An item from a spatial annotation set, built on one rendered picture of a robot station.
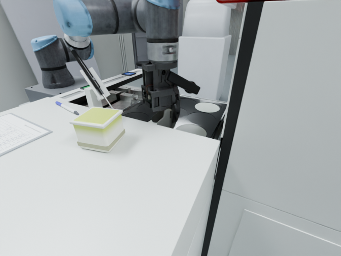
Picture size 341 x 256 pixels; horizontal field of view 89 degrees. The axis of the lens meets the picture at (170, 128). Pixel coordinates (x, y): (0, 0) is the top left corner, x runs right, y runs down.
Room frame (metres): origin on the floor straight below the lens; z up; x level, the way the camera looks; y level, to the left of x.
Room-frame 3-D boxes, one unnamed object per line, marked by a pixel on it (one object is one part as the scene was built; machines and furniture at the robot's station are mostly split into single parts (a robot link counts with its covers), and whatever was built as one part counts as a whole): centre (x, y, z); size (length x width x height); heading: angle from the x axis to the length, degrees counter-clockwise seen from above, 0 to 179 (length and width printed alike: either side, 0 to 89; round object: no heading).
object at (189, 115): (0.61, -0.01, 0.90); 0.34 x 0.34 x 0.01; 64
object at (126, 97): (0.78, 0.20, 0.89); 0.08 x 0.03 x 0.03; 64
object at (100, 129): (0.32, 0.15, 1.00); 0.07 x 0.07 x 0.07; 75
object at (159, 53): (0.45, 0.02, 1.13); 0.08 x 0.08 x 0.05
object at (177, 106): (0.45, -0.01, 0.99); 0.05 x 0.02 x 0.09; 30
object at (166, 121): (0.44, 0.01, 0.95); 0.06 x 0.03 x 0.09; 120
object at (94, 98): (0.44, 0.19, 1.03); 0.06 x 0.04 x 0.13; 64
